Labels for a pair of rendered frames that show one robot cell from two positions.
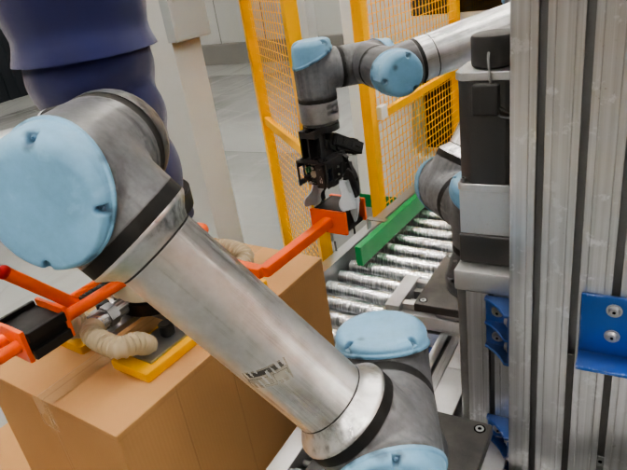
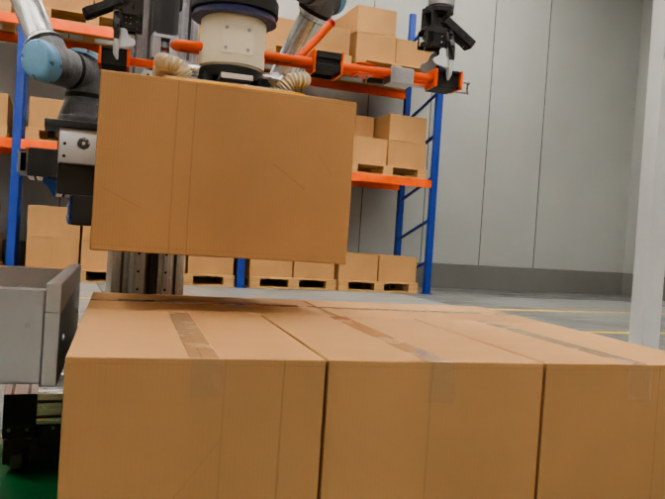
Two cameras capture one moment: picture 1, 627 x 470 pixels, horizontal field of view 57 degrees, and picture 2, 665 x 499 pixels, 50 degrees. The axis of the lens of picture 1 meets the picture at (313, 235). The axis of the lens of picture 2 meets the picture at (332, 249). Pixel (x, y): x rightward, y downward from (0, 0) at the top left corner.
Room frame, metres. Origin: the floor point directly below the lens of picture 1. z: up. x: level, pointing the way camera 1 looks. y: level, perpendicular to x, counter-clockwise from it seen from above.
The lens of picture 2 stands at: (2.39, 1.68, 0.74)
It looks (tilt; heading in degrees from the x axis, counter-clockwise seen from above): 1 degrees down; 216
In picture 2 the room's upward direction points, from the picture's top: 4 degrees clockwise
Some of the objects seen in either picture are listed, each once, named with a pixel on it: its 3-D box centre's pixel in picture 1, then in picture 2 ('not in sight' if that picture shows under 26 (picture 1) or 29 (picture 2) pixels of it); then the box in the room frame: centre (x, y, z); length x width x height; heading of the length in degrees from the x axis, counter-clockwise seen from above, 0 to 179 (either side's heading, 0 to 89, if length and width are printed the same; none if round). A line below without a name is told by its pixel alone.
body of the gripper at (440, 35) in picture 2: not in sight; (436, 30); (0.58, 0.68, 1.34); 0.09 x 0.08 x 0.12; 142
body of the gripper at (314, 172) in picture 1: (322, 154); (128, 11); (1.09, -0.04, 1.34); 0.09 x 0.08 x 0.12; 142
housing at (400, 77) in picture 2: not in sight; (398, 77); (0.67, 0.62, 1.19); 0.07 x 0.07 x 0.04; 52
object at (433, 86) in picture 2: not in sight; (443, 80); (0.57, 0.70, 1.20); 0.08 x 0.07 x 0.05; 142
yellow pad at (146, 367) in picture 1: (194, 313); not in sight; (0.98, 0.26, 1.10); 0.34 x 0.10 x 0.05; 142
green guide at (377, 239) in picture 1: (430, 182); not in sight; (2.70, -0.62, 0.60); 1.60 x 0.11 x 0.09; 142
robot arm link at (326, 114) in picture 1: (320, 112); not in sight; (1.09, -0.05, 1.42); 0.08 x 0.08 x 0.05
